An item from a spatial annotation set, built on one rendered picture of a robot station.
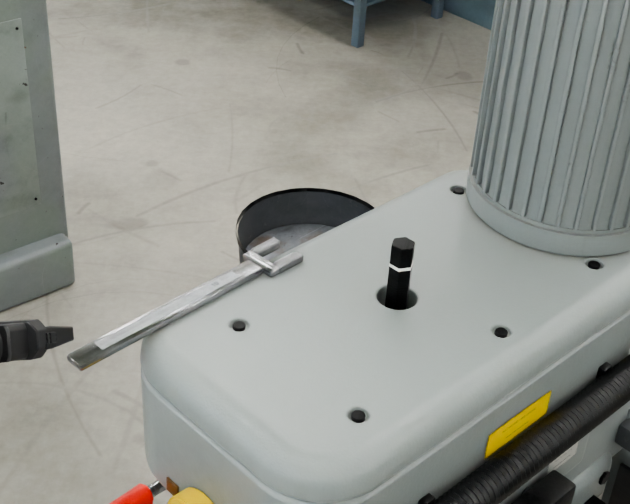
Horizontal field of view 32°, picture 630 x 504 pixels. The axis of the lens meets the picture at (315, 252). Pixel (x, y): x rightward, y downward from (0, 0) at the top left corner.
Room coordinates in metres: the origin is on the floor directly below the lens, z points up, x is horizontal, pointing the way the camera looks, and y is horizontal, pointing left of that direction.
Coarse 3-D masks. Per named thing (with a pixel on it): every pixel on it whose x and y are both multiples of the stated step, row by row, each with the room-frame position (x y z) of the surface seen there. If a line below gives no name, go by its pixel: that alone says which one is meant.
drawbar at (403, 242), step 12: (396, 240) 0.79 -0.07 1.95; (408, 240) 0.79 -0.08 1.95; (396, 252) 0.78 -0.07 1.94; (408, 252) 0.78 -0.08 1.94; (396, 264) 0.78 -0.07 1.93; (408, 264) 0.78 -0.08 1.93; (396, 276) 0.78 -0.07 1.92; (408, 276) 0.78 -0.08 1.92; (396, 288) 0.78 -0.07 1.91; (408, 288) 0.78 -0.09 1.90; (396, 300) 0.77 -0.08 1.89
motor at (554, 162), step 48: (528, 0) 0.91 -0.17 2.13; (576, 0) 0.88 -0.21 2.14; (624, 0) 0.87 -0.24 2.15; (528, 48) 0.90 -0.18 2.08; (576, 48) 0.87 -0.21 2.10; (624, 48) 0.87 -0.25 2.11; (528, 96) 0.89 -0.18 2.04; (576, 96) 0.87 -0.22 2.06; (624, 96) 0.86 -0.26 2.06; (480, 144) 0.95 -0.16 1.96; (528, 144) 0.89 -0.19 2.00; (576, 144) 0.87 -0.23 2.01; (624, 144) 0.87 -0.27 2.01; (480, 192) 0.93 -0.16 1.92; (528, 192) 0.88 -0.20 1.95; (576, 192) 0.87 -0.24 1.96; (624, 192) 0.87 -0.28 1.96; (528, 240) 0.88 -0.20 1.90; (576, 240) 0.86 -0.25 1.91; (624, 240) 0.87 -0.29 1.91
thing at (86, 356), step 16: (272, 240) 0.85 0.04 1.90; (256, 256) 0.82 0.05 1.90; (288, 256) 0.83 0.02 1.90; (224, 272) 0.80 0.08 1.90; (240, 272) 0.80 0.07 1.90; (256, 272) 0.80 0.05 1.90; (272, 272) 0.80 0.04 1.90; (208, 288) 0.77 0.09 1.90; (224, 288) 0.77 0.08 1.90; (176, 304) 0.74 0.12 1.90; (192, 304) 0.75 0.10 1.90; (144, 320) 0.72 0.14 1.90; (160, 320) 0.72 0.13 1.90; (112, 336) 0.70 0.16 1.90; (128, 336) 0.70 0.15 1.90; (144, 336) 0.70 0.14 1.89; (80, 352) 0.67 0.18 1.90; (96, 352) 0.67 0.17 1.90; (112, 352) 0.68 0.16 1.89; (80, 368) 0.66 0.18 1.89
